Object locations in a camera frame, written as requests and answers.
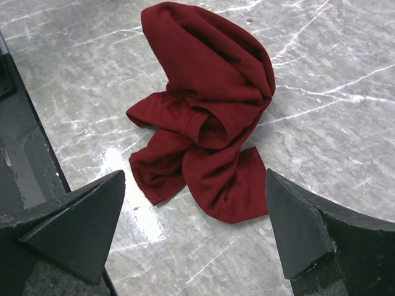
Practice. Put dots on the dark red t-shirt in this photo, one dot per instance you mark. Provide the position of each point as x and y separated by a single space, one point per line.
220 81

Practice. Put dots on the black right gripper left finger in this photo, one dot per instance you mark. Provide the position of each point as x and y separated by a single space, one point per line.
60 247

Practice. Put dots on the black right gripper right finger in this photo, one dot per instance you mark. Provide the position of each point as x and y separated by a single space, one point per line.
325 248

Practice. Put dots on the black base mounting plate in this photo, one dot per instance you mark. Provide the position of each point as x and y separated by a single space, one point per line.
30 171

